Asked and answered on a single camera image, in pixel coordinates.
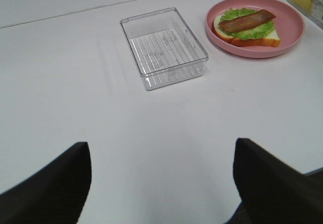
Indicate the bacon strip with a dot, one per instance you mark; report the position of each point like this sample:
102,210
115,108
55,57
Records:
246,22

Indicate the green lettuce leaf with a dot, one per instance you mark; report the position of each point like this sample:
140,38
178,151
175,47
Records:
258,32

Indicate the left clear plastic tray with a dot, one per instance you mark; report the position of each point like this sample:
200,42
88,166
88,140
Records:
164,48

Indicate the bread slice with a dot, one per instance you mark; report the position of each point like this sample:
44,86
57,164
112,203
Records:
272,39

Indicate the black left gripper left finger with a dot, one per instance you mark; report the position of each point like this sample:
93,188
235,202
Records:
55,194

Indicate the pink round plate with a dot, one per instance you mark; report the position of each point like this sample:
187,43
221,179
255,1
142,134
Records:
288,23

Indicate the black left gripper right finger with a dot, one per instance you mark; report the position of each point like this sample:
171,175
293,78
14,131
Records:
271,191

